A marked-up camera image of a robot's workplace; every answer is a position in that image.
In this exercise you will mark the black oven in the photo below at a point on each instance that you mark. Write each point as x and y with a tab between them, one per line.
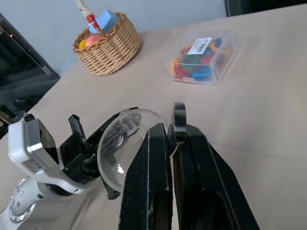
19	62

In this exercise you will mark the beige tablecloth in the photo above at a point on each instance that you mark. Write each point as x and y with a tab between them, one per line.
239	115

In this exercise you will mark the blue block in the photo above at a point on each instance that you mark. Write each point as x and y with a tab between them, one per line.
105	21

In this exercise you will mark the clear box of colourful pieces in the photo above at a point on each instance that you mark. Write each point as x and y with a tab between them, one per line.
201	62

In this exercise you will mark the red and white toy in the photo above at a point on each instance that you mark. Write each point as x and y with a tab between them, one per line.
92	21

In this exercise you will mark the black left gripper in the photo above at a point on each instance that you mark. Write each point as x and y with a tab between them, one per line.
76	158

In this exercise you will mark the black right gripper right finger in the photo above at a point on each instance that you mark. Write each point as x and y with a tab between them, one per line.
206	182

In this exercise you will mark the toy peach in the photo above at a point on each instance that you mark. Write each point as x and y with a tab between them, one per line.
92	40

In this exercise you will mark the woven wicker basket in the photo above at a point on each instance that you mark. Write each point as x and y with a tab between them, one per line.
112	52

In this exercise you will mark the dark equipment beside table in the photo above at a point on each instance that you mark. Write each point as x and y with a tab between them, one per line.
16	107

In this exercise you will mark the yellow toy fruit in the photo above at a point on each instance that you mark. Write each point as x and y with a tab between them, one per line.
82	44

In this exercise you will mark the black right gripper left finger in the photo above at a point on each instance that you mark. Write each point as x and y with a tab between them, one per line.
144	182

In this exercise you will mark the black stitched object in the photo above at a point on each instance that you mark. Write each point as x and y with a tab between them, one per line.
261	7

